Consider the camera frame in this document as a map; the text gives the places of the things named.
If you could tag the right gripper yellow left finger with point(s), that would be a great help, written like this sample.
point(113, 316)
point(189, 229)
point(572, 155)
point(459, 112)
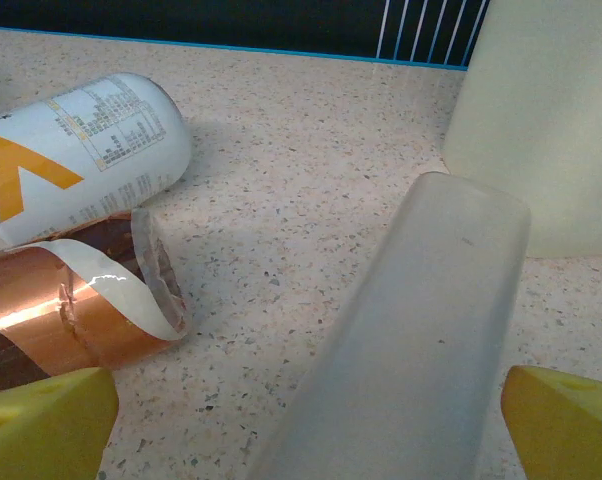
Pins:
point(41, 430)

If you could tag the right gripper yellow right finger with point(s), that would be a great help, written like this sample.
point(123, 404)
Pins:
point(571, 430)

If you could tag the brown copper label plastic bottle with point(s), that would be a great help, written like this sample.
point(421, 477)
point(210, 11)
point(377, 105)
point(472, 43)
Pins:
point(56, 310)

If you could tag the white orange label plastic bottle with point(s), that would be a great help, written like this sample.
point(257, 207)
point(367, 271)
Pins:
point(81, 150)

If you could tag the cream knife block orange top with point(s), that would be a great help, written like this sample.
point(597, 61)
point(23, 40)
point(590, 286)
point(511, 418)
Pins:
point(541, 125)

